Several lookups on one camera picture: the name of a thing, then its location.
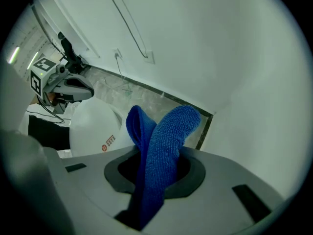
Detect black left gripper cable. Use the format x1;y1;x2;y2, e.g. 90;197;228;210
25;95;67;125

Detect blue microfibre cloth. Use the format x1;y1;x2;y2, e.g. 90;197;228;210
125;104;202;231

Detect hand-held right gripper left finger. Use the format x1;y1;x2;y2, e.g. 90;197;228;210
44;145;141;235

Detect ceiling light bar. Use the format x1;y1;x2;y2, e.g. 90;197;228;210
26;50;40;71
7;45;21;65

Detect thin white power cable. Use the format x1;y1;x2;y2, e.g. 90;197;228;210
115;55;134;93

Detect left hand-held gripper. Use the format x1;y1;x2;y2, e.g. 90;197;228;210
29;57;95;115

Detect black wall cable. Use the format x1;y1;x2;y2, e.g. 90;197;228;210
102;0;150;58

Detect white oval smart toilet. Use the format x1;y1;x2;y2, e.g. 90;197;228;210
68;98;137;158

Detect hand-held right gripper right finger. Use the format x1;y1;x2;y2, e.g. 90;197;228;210
144;146;287;235

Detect person's black shorts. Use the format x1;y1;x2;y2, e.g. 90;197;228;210
28;115;71;151

